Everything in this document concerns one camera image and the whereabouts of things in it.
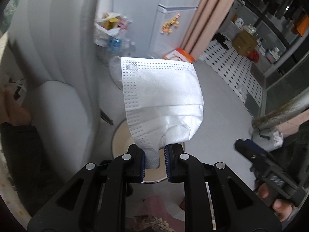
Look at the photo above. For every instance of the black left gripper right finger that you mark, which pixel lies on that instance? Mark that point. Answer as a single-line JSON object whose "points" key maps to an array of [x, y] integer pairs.
{"points": [[216, 199]]}

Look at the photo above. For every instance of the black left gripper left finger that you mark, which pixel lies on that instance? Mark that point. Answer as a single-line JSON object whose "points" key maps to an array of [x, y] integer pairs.
{"points": [[95, 198]]}

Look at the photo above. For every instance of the white face mask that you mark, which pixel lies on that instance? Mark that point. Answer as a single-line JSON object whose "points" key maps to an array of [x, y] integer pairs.
{"points": [[163, 103]]}

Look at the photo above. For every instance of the beige round trash bin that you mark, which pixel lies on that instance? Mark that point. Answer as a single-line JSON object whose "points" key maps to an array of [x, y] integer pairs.
{"points": [[121, 141]]}

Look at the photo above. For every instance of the clear plastic trash bag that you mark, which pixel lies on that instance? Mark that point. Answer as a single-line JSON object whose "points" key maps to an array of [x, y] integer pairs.
{"points": [[115, 71]]}

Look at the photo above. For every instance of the person's right hand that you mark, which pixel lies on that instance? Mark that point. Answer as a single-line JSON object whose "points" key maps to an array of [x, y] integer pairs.
{"points": [[282, 208]]}

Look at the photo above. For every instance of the brown cardboard box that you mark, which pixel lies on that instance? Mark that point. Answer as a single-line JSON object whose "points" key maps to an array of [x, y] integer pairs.
{"points": [[244, 43]]}

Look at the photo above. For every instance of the water bottle pack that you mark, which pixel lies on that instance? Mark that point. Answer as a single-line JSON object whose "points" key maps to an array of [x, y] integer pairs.
{"points": [[121, 47]]}

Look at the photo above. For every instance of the orange white cardboard box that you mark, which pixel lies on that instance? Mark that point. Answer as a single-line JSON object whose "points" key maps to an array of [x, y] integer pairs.
{"points": [[179, 54]]}

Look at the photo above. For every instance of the white bag with boxes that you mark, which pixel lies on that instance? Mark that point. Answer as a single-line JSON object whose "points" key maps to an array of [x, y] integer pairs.
{"points": [[110, 25]]}

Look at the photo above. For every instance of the grey office chair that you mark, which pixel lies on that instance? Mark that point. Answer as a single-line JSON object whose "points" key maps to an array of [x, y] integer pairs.
{"points": [[52, 41]]}

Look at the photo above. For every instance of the pink curtain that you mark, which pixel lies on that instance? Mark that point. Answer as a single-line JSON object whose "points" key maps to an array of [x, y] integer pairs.
{"points": [[204, 24]]}

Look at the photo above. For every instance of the white refrigerator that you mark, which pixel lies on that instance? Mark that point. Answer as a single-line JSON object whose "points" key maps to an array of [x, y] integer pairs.
{"points": [[157, 26]]}

